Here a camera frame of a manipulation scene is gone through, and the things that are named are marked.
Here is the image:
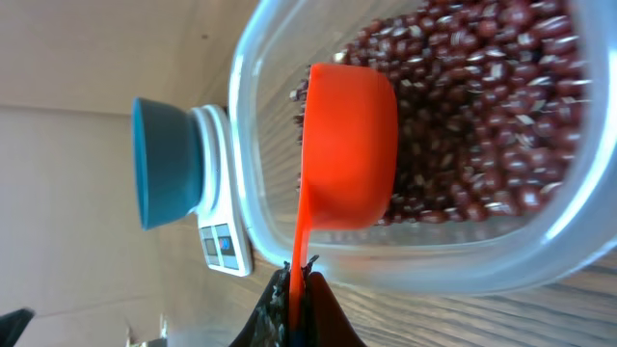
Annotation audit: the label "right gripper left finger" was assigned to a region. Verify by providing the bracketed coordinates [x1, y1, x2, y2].
[229, 262, 290, 347]

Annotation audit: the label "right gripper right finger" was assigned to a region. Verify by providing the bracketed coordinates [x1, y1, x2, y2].
[307, 272, 366, 347]

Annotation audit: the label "red measuring scoop blue handle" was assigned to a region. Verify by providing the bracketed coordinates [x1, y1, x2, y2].
[288, 63, 398, 334]

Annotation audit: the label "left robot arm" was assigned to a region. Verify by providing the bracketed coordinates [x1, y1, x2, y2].
[0, 307, 36, 347]

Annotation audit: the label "white kitchen scale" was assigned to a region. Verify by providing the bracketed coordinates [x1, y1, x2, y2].
[191, 105, 253, 277]

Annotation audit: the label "blue bowl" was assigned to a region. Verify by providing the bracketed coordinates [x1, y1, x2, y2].
[131, 97, 203, 230]

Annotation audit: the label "clear plastic container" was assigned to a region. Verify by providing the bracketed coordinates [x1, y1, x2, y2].
[228, 0, 616, 295]

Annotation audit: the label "red beans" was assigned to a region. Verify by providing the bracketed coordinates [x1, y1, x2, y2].
[288, 0, 594, 227]

